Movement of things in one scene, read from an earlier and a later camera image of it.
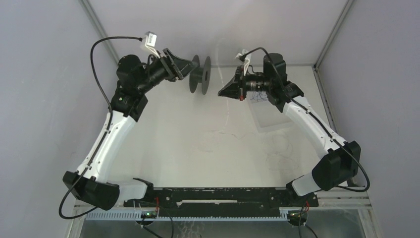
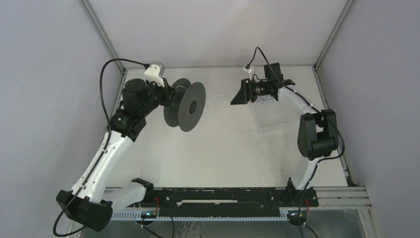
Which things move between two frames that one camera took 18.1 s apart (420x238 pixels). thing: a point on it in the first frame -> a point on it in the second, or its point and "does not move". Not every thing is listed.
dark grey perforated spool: [201, 75] -> [187, 106]
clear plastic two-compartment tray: [266, 116] does not move
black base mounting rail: [222, 202] does not move
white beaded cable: [223, 130] -> [274, 146]
